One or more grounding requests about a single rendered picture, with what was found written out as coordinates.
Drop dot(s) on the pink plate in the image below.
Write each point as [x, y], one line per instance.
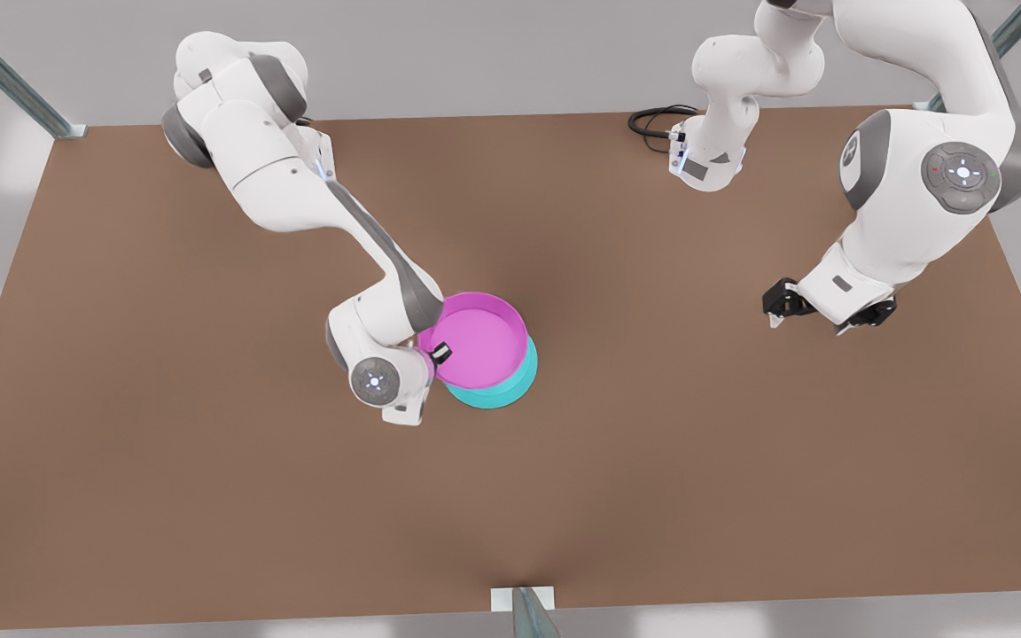
[482, 341]

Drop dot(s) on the blue plate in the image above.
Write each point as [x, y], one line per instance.
[502, 395]

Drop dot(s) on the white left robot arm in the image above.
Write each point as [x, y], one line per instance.
[900, 213]

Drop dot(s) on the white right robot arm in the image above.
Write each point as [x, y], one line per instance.
[262, 151]

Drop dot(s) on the silver frame post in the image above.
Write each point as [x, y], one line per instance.
[1011, 27]
[528, 613]
[5, 75]

